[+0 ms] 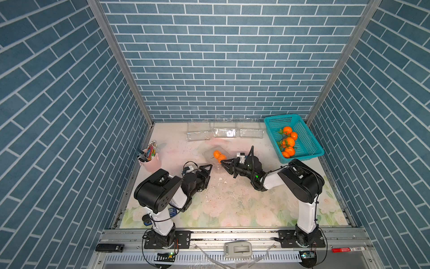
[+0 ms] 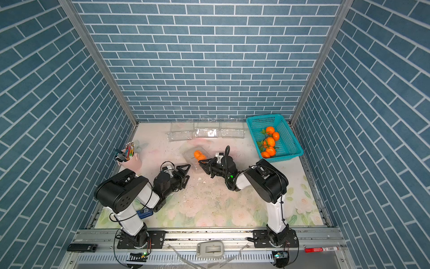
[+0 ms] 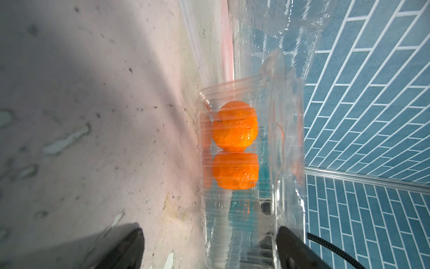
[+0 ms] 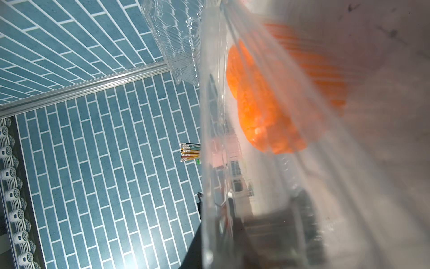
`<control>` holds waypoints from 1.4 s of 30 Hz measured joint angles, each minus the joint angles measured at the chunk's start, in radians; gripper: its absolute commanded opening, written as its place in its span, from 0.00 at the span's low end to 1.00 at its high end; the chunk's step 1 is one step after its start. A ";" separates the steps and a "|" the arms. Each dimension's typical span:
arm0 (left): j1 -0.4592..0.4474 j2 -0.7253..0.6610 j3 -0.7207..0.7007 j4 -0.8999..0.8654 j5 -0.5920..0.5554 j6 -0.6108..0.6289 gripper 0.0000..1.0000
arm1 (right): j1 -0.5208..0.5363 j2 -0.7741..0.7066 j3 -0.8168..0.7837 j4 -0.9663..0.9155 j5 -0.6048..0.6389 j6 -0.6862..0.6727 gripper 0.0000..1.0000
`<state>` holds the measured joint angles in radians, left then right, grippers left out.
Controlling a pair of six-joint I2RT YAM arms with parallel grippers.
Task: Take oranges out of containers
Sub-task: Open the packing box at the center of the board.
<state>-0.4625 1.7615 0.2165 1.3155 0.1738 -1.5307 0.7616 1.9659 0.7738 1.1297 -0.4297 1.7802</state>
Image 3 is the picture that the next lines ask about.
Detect clear container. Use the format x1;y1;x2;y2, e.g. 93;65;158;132
226;0;331;81
196;50;306;269

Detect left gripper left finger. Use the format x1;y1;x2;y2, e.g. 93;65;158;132
95;228;145;269

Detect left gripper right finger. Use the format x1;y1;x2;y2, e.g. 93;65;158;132
276;226;330;269

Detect orange pair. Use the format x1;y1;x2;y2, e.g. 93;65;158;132
211;101;259;191

